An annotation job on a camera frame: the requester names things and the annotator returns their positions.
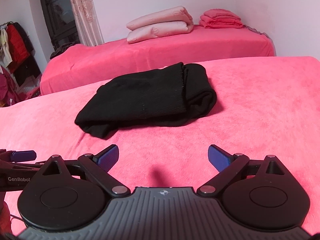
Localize black knit pants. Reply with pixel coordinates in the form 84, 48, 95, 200
75, 62, 217, 139

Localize near pink bed blanket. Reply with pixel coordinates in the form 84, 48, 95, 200
1, 57, 319, 233

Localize hanging red clothes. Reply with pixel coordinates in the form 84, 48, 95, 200
0, 22, 42, 106

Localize far pink bed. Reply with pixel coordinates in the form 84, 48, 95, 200
40, 25, 276, 95

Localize patterned pink curtain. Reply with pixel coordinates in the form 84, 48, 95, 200
71, 0, 104, 47

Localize folded pink blanket stack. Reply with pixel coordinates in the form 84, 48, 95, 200
199, 9, 244, 29

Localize lower light pink pillow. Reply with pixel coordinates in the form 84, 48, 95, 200
127, 21, 194, 44

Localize light pink pillow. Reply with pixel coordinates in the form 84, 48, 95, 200
126, 6, 194, 31
127, 21, 194, 44

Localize upper light pink pillow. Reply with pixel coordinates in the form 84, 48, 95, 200
126, 6, 194, 31

